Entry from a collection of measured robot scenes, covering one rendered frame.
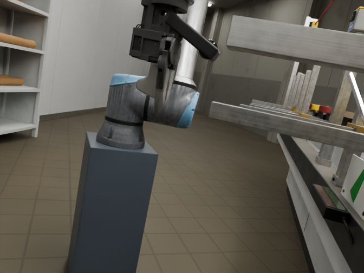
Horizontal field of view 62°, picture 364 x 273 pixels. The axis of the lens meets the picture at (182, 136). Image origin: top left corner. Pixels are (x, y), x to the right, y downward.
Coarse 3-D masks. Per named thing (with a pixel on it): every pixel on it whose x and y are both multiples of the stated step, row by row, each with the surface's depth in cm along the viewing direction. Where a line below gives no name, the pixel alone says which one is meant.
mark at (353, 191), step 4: (360, 176) 63; (356, 180) 65; (360, 180) 63; (356, 184) 64; (360, 184) 62; (352, 188) 66; (356, 188) 64; (352, 192) 66; (356, 192) 63; (352, 196) 65; (352, 200) 65
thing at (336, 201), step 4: (324, 188) 74; (328, 188) 74; (328, 192) 71; (332, 192) 72; (332, 196) 68; (332, 200) 65; (336, 200) 66; (336, 204) 63; (340, 204) 64; (340, 208) 61; (344, 208) 62
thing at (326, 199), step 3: (315, 186) 74; (318, 186) 75; (321, 186) 75; (318, 189) 72; (321, 189) 73; (318, 192) 70; (321, 192) 70; (324, 192) 70; (321, 195) 68; (324, 195) 68; (327, 195) 69; (324, 198) 66; (327, 198) 66; (324, 201) 63; (327, 201) 64; (330, 201) 64; (327, 204) 62; (330, 204) 62; (333, 204) 63; (333, 207) 61
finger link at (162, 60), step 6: (168, 48) 56; (162, 54) 55; (168, 54) 56; (162, 60) 55; (168, 60) 56; (162, 66) 55; (162, 72) 55; (162, 78) 56; (156, 84) 57; (162, 84) 57
